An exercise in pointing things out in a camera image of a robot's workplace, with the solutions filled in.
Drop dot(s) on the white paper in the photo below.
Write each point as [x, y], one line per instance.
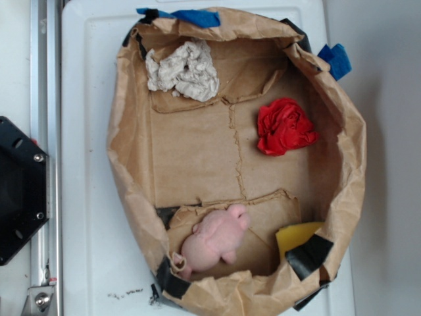
[188, 71]

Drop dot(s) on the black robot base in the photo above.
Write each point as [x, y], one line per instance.
[23, 189]

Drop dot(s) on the crumpled red paper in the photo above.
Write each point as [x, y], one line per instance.
[282, 126]

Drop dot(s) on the brown paper bag tray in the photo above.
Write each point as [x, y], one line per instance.
[175, 159]

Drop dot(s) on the pink plush pig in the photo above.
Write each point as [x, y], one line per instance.
[215, 238]

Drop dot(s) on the yellow sponge piece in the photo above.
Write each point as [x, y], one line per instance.
[292, 236]

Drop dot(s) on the black tape bottom left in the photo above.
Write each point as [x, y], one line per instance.
[173, 286]

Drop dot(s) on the black tape on yellow sponge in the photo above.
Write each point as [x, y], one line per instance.
[310, 256]

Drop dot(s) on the blue tape top edge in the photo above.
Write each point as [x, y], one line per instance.
[200, 18]

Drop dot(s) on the blue tape edge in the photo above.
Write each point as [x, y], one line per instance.
[338, 60]
[200, 18]

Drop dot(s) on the black tape top left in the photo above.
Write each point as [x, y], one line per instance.
[134, 34]

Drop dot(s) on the black tape top right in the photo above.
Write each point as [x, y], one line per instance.
[302, 49]

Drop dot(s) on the white plastic board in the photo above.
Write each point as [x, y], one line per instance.
[104, 271]

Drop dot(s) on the blue tape right edge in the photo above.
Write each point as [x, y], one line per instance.
[338, 60]

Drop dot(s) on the aluminium rail frame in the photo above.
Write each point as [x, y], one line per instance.
[45, 294]

